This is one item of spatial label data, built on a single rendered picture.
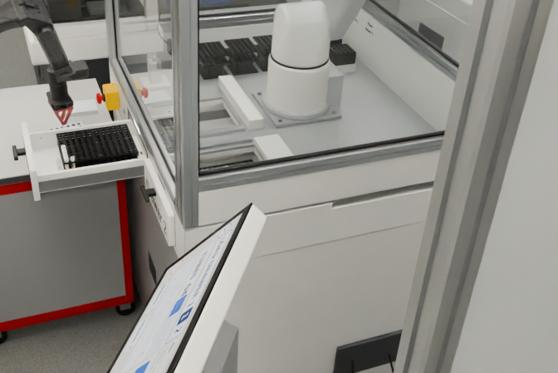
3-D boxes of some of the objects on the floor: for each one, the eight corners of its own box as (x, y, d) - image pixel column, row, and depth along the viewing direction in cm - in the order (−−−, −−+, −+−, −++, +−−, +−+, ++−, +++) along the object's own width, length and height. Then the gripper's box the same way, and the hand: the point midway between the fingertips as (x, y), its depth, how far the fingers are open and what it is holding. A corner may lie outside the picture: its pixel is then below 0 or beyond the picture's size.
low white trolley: (-19, 356, 263) (-61, 187, 222) (-27, 251, 311) (-62, 95, 269) (138, 320, 283) (127, 158, 241) (109, 226, 330) (95, 77, 289)
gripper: (43, 77, 239) (48, 117, 248) (51, 90, 232) (56, 131, 241) (63, 73, 242) (68, 113, 251) (72, 86, 235) (76, 127, 244)
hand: (62, 120), depth 245 cm, fingers open, 3 cm apart
